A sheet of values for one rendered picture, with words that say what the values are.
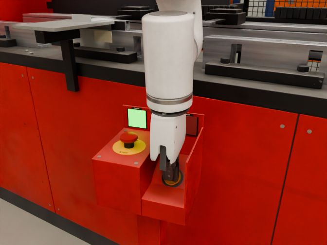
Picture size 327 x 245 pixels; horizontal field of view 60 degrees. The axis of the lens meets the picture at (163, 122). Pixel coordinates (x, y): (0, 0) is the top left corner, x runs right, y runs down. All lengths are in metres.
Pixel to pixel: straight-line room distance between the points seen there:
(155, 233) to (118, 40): 0.65
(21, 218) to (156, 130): 1.34
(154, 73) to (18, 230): 1.36
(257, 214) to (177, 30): 0.62
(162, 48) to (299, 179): 0.52
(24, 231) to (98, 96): 0.91
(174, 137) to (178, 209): 0.15
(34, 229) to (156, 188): 1.12
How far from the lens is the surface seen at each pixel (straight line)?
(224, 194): 0.90
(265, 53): 0.83
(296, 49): 0.82
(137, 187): 0.58
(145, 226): 0.72
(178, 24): 0.44
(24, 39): 1.40
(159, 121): 0.49
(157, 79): 0.47
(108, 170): 0.59
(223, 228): 0.98
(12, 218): 1.77
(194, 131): 0.65
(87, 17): 1.02
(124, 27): 1.03
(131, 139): 0.60
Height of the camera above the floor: 1.09
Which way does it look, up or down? 24 degrees down
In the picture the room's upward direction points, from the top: straight up
